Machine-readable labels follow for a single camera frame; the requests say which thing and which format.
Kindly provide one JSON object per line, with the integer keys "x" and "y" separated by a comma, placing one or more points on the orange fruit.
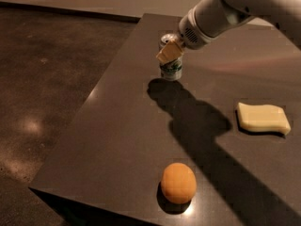
{"x": 178, "y": 183}

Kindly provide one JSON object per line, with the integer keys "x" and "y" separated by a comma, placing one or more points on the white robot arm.
{"x": 285, "y": 15}

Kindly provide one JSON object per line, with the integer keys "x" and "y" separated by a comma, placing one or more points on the yellow sponge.
{"x": 263, "y": 118}

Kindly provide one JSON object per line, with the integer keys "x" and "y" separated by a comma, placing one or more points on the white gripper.
{"x": 190, "y": 35}

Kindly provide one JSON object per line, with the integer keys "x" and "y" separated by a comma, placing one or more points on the green white 7up can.
{"x": 171, "y": 71}

